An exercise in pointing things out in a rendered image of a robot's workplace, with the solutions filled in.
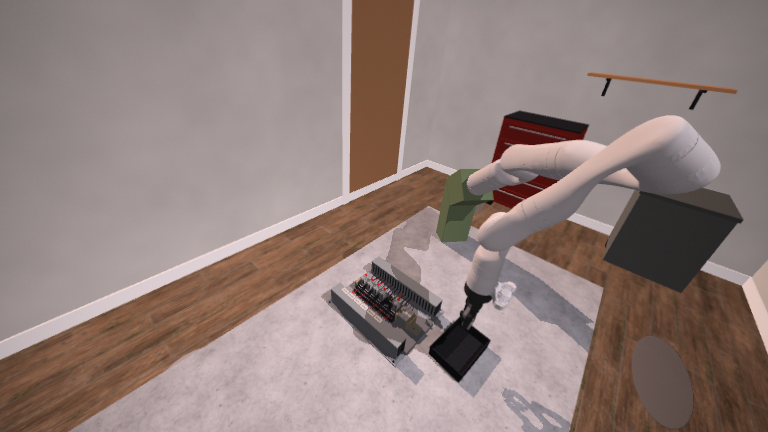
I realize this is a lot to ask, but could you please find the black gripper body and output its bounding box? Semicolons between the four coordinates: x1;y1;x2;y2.
464;282;492;312

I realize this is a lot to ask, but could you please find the black rectangular tray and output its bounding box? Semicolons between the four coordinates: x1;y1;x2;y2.
429;317;490;382

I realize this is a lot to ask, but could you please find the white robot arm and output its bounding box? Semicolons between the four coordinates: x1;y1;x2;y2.
466;115;721;311

